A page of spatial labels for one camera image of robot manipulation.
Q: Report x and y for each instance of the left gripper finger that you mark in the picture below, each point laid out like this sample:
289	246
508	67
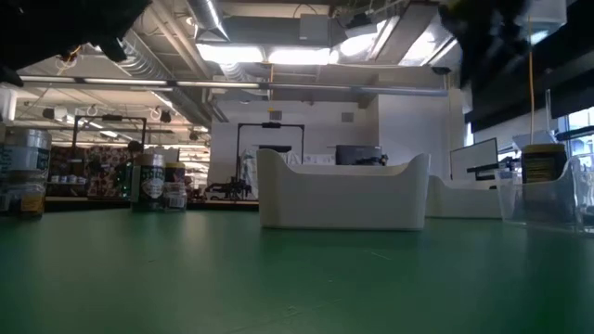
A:
113	50

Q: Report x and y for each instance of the yellow-lid spice jar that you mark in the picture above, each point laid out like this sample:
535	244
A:
175	169
543	162

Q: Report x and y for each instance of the small brown-lid spice jar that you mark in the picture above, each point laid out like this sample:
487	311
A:
175	197
23	199

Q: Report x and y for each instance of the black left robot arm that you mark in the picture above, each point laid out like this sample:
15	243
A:
32	28

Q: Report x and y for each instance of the person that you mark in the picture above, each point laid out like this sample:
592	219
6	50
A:
134	146

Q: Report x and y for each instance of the grey ceiling pipe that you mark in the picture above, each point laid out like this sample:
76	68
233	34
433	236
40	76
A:
394	90

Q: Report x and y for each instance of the patterned backdrop cloth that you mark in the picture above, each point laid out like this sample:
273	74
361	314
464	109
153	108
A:
102	162

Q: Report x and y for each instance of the ceiling light panel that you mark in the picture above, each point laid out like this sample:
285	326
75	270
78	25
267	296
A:
299	56
232	53

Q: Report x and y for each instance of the white-screen computer monitor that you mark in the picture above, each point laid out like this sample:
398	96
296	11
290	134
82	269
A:
473	158

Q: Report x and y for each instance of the grey ceiling box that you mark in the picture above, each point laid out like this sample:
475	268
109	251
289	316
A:
314	28

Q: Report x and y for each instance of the clear plastic bin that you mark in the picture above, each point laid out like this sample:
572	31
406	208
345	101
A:
510	199

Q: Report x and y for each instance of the black computer monitor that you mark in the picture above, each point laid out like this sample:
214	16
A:
359	155

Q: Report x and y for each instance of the white covered machine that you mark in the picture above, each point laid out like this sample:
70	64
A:
248	171

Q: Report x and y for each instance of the white plastic bin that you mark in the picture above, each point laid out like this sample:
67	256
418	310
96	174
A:
343	199

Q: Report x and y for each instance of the green table mat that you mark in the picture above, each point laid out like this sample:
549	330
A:
297	278

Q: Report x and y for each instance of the security camera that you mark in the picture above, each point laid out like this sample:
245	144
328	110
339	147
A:
441	70

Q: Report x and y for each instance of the narrow silver spiral duct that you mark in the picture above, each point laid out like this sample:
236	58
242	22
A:
206	14

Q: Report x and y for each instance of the black table frame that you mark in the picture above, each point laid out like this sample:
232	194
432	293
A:
93	206

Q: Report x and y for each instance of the black metal gantry frame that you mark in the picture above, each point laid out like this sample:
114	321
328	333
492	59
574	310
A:
271	125

